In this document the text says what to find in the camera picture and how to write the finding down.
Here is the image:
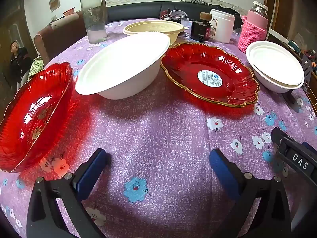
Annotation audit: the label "dark wooden wardrobe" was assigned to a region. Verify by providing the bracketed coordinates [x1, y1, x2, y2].
[0, 0, 37, 97]

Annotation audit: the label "clear bottle with green lid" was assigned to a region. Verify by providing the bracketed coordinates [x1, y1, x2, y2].
[79, 0, 109, 44]

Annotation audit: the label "purple floral tablecloth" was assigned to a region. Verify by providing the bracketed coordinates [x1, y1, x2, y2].
[0, 17, 317, 238]

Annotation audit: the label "white plastic jar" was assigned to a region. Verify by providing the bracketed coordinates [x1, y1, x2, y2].
[210, 9, 235, 43]

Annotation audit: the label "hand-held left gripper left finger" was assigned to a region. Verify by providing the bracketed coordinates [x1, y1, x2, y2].
[26, 148, 108, 238]

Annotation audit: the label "cream plastic bowl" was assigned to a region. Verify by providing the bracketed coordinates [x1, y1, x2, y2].
[123, 20, 185, 46]

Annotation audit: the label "brown armchair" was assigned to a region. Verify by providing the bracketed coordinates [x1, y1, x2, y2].
[34, 11, 87, 66]

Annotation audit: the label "red gold-rimmed plate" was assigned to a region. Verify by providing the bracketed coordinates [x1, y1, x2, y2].
[160, 42, 260, 108]

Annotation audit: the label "green patterned cloth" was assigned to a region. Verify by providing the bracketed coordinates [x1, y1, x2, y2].
[27, 57, 44, 81]

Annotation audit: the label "stacked white bowls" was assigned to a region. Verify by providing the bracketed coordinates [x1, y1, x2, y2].
[246, 41, 305, 94]

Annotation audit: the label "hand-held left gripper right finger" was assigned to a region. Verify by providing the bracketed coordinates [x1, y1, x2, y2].
[209, 149, 293, 238]

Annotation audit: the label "black device with cork knob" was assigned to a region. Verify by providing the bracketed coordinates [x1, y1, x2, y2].
[191, 12, 215, 42]

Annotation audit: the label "red ribbed plastic bowl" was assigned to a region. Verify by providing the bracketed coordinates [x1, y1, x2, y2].
[0, 61, 74, 173]

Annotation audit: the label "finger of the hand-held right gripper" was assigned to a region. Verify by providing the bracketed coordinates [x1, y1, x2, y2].
[271, 128, 291, 158]

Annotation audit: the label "black metal stand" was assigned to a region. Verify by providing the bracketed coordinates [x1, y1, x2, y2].
[301, 55, 317, 95]

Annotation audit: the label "large white paper bowl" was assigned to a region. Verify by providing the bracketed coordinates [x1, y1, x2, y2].
[75, 33, 170, 100]

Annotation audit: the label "black sofa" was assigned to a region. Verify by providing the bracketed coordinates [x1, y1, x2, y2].
[106, 1, 244, 23]

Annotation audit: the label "wooden sideboard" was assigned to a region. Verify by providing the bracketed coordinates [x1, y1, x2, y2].
[267, 28, 317, 63]

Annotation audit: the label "bottle in pink knit sleeve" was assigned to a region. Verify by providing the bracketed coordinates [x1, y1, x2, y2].
[238, 1, 268, 54]

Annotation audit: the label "small white paper bowl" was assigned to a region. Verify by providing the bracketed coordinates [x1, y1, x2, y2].
[249, 43, 303, 88]

